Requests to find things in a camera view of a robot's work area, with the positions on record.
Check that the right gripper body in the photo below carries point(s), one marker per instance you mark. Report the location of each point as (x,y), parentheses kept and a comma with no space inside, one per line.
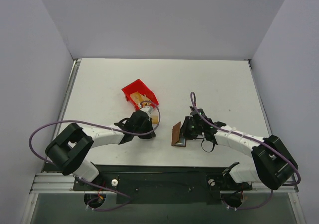
(186,130)

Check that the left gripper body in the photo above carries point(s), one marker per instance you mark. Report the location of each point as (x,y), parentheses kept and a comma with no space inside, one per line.
(147,127)

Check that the brown leather card holder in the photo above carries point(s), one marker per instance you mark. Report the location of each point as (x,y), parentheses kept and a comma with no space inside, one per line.
(177,139)

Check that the gold card with chip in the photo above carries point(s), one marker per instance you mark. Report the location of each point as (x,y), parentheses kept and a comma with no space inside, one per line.
(154,119)

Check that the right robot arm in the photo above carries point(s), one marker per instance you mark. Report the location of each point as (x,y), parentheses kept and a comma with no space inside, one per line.
(272,164)

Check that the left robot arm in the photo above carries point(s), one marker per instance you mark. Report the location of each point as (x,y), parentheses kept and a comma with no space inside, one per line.
(69,149)

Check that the gold cards in bin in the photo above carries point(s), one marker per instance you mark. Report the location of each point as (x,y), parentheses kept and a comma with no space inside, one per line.
(137,98)

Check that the red plastic bin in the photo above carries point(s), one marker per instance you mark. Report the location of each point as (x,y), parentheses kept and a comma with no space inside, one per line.
(139,86)

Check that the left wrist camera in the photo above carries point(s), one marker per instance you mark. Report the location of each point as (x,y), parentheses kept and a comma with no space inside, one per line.
(148,109)

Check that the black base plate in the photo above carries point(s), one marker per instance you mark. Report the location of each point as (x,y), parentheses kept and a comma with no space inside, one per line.
(169,185)

